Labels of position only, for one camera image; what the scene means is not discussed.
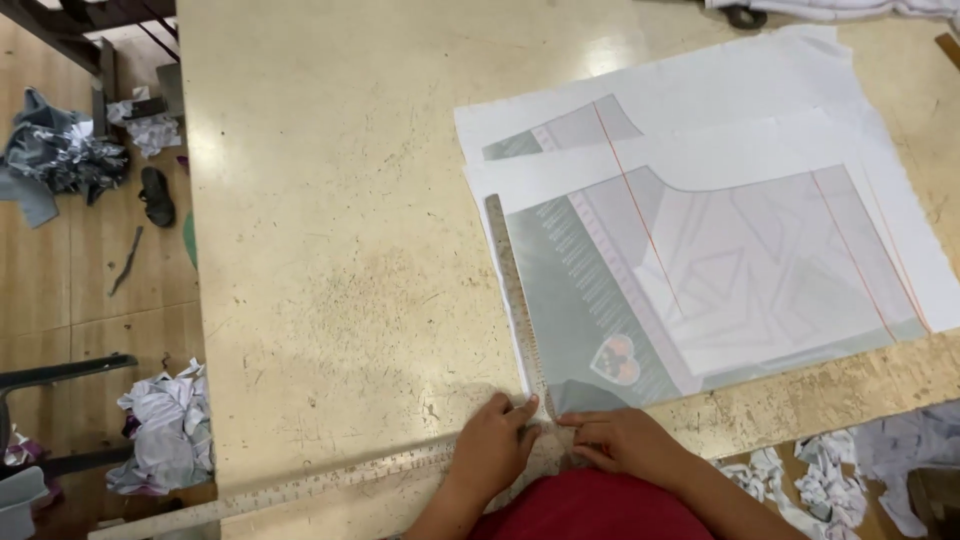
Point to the large grey printed paper pattern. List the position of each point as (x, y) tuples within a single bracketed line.
[(585, 300)]

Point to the person's left fingers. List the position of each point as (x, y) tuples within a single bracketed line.
[(523, 420)]

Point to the person's right fingers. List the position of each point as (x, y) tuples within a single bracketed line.
[(583, 429)]

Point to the small pile white fabric scraps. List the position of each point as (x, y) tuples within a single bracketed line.
[(150, 131)]

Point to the heap of white fabric scraps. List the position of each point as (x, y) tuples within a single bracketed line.
[(169, 427)]

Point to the heap of grey fabric scraps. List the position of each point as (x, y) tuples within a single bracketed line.
[(60, 157)]

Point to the green fabric piece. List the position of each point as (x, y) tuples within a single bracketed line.
[(190, 240)]

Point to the metal L-square ruler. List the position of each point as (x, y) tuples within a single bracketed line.
[(517, 300)]

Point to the black sandal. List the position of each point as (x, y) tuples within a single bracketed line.
[(157, 196)]

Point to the white fabric sheet orange lines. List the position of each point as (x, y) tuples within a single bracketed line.
[(712, 150)]

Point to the wooden ruler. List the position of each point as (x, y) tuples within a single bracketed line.
[(949, 49)]

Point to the white cloth bundle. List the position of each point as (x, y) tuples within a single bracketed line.
[(840, 7)]

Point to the dark strip on floor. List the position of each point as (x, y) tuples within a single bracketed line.
[(126, 262)]

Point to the black chair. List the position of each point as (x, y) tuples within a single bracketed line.
[(52, 375)]

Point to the dark wooden table frame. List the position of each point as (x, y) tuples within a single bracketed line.
[(75, 26)]

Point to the person's right hand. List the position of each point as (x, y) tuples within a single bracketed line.
[(630, 446)]

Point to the large white fabric sheet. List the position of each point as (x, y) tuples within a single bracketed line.
[(712, 75)]

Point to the red shirt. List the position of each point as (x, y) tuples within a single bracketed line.
[(592, 510)]

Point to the light blue plastic bin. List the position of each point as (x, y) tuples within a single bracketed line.
[(19, 506)]

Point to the person's left hand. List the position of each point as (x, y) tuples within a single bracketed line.
[(487, 450)]

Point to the small grey printed paper pattern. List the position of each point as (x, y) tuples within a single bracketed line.
[(577, 129)]

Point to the scattered white fabric offcuts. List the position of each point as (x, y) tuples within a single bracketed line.
[(862, 480)]

